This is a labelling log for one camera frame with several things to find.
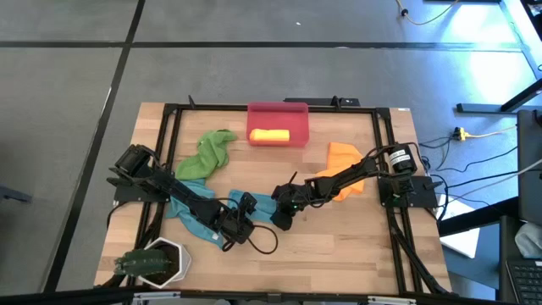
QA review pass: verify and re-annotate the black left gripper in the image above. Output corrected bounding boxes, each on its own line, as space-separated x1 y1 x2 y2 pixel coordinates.
213 191 258 247

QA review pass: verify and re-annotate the teal microfiber towel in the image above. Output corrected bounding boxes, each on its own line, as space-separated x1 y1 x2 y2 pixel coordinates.
226 189 279 225

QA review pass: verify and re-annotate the yellow microfiber towel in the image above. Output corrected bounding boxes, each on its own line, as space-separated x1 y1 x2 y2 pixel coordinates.
248 128 291 144

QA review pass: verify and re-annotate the orange microfiber towel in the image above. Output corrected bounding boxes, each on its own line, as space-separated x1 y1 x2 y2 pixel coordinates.
314 141 367 202

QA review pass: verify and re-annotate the green microfiber towel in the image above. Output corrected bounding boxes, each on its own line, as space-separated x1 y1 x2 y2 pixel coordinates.
174 129 239 181

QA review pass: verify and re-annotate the red plastic basket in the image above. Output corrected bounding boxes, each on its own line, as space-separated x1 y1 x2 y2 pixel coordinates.
245 101 311 149

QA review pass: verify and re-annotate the light blue tagged towel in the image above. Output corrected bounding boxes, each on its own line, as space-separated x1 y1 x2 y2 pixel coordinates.
164 177 225 251

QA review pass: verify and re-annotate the cactus in white hexagonal pot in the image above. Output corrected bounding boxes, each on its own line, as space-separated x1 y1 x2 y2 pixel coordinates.
113 236 193 291

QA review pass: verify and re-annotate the white board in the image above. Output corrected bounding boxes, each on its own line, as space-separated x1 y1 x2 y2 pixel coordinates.
437 193 482 260

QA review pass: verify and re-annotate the yellow power plug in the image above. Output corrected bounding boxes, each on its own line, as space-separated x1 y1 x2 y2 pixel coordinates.
451 125 472 142

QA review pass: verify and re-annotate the black desk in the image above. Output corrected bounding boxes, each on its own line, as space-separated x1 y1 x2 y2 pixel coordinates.
497 213 542 305

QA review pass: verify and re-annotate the grey floor object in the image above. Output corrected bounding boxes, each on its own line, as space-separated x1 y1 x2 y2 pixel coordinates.
0 185 34 205

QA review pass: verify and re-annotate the pale crumpled cloth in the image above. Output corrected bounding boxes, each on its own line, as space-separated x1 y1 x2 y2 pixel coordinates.
513 221 542 260

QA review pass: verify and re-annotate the black keyboard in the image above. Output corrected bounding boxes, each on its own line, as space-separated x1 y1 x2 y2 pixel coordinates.
505 258 542 305

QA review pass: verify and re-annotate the silver bracket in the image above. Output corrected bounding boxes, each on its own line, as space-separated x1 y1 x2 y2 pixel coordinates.
366 295 418 305
132 291 182 302

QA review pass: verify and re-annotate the black device with cables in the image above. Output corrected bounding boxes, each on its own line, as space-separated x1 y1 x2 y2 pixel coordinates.
283 95 362 108

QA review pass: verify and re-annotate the black aluminium table frame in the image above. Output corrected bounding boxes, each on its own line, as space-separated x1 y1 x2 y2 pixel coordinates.
95 101 453 297

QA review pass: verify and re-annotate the white power cable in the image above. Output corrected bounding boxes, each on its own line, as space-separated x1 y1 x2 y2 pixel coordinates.
467 124 518 141

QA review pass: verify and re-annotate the black desk leg frame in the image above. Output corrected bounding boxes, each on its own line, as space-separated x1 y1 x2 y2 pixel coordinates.
456 77 542 114

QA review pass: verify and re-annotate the yellow floor cable with plug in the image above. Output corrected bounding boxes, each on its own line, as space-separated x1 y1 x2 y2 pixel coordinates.
394 0 461 26

